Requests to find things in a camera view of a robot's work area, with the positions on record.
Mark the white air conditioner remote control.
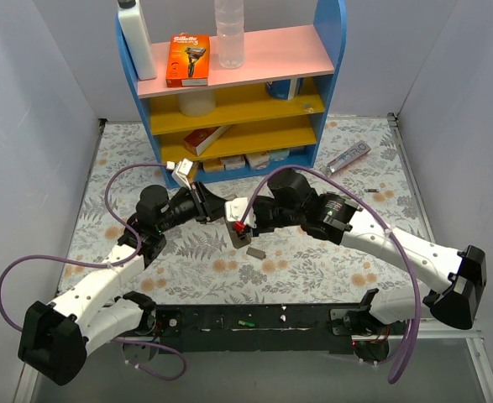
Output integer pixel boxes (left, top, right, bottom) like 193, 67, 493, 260
224, 197, 251, 249

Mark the grey remote battery cover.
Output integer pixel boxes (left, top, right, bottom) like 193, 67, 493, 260
246, 247, 266, 259

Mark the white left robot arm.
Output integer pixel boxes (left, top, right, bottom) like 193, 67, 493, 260
18, 182, 226, 385

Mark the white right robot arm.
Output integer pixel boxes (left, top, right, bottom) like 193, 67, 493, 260
235, 165, 487, 334

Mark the yellow wrapped sponge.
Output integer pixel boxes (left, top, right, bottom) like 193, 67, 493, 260
202, 158, 225, 173

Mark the green teal sponge pack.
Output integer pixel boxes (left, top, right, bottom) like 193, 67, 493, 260
269, 149, 290, 162

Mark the red and white sponge pack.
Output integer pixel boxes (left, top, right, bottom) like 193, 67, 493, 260
244, 151, 270, 170

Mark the white wrapped sponge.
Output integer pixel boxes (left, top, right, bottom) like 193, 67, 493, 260
220, 154, 246, 170

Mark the red tea box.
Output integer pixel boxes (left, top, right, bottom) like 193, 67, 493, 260
183, 125, 232, 156

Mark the floral patterned table mat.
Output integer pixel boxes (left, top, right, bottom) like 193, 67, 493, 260
58, 118, 429, 304

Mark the silver toothpaste box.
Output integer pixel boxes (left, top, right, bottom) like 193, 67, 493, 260
321, 140, 371, 177

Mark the blue and yellow shelf unit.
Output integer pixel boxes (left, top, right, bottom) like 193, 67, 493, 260
116, 1, 347, 167

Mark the beige paper towel roll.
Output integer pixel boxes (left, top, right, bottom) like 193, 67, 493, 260
177, 90, 216, 118

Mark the orange Gillette razor box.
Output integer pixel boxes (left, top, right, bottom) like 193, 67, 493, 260
165, 34, 211, 87

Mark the clear plastic water bottle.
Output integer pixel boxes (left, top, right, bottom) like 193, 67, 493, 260
214, 0, 245, 69

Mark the white plastic bottle black cap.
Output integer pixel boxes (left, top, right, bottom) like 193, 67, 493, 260
118, 0, 158, 81

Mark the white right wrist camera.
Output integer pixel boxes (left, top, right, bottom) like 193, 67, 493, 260
224, 197, 256, 234

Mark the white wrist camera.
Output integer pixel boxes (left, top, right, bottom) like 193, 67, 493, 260
165, 159, 198, 190
224, 197, 256, 234

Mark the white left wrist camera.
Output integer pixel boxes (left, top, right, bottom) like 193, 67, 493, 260
165, 159, 198, 190

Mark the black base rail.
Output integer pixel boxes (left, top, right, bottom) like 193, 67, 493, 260
122, 303, 405, 354

